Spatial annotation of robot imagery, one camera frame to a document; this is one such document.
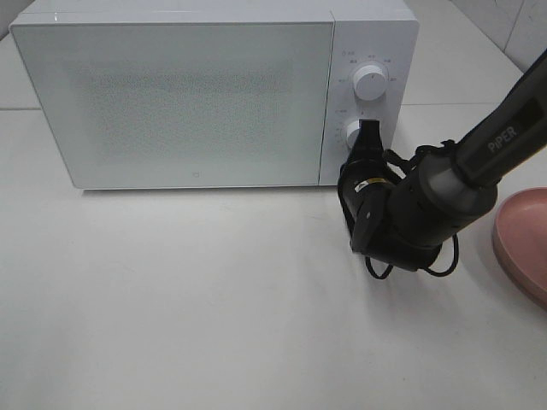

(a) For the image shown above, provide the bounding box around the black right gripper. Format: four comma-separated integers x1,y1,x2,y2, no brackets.
338,120,410,256

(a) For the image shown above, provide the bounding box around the pink round plate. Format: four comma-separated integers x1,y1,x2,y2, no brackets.
491,187,546,308

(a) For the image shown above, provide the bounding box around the white microwave door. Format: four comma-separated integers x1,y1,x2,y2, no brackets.
13,22,332,190

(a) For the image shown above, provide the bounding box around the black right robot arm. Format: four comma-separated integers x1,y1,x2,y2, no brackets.
337,55,546,280

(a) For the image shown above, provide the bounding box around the white lower microwave knob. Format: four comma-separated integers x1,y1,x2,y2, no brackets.
345,119,378,150

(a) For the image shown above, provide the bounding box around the white microwave knob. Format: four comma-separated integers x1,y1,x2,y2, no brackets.
345,119,378,150
351,61,389,102

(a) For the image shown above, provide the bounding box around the white upper microwave knob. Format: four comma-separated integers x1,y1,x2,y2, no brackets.
351,61,389,102

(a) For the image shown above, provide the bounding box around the white microwave oven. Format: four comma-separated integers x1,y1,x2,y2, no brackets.
9,1,420,190

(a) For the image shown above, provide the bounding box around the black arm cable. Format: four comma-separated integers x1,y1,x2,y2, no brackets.
361,140,461,281

